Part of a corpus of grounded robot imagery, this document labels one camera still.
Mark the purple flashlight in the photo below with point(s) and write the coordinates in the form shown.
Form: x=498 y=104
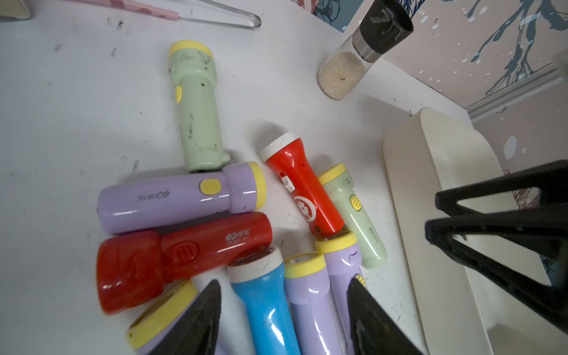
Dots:
x=343 y=260
x=153 y=325
x=307 y=285

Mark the red flashlight white cap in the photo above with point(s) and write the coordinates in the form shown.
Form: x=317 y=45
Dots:
x=286 y=157

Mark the blue flashlight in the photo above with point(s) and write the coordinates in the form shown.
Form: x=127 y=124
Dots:
x=258 y=280

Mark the dark red flashlight horizontal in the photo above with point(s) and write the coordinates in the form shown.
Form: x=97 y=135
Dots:
x=135 y=268

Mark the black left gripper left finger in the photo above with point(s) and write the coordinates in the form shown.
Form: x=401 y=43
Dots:
x=197 y=330

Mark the purple flashlight horizontal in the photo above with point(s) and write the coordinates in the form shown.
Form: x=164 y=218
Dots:
x=166 y=201

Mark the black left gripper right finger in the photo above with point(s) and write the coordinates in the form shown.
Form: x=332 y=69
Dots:
x=372 y=330

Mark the green flashlight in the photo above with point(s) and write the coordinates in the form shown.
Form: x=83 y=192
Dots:
x=339 y=185
x=193 y=73

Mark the glass grinder with black cap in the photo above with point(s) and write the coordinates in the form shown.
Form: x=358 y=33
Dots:
x=384 y=26

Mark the cream plastic storage tray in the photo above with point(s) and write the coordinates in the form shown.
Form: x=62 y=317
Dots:
x=489 y=283

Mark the small jar with black lid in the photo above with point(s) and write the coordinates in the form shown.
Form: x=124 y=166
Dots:
x=14 y=9

